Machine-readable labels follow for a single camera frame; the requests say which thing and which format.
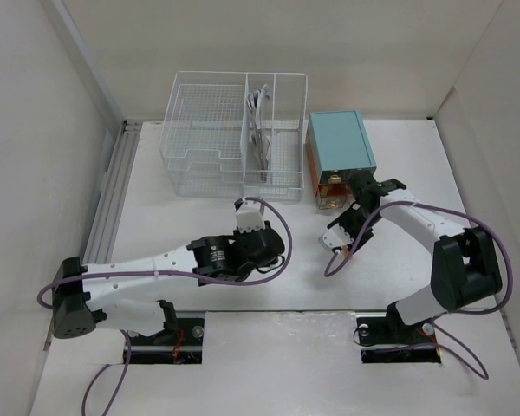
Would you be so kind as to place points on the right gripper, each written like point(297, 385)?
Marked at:
point(342, 220)

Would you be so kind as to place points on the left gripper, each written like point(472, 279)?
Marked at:
point(241, 236)

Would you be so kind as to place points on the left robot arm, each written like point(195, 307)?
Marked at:
point(127, 296)

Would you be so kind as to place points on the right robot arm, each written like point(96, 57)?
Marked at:
point(464, 268)

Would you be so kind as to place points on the teal orange drawer box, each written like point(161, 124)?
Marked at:
point(337, 144)

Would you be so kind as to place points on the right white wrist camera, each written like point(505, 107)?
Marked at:
point(335, 239)

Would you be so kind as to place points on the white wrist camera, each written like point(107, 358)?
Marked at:
point(335, 239)
point(248, 215)

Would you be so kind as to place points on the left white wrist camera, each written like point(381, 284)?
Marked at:
point(248, 215)

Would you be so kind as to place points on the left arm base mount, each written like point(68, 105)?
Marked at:
point(179, 342)

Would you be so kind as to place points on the white wire desk organizer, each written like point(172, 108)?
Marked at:
point(205, 141)

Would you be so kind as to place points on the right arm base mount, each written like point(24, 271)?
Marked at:
point(380, 343)

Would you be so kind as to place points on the aluminium rail left side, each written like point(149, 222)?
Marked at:
point(110, 190)

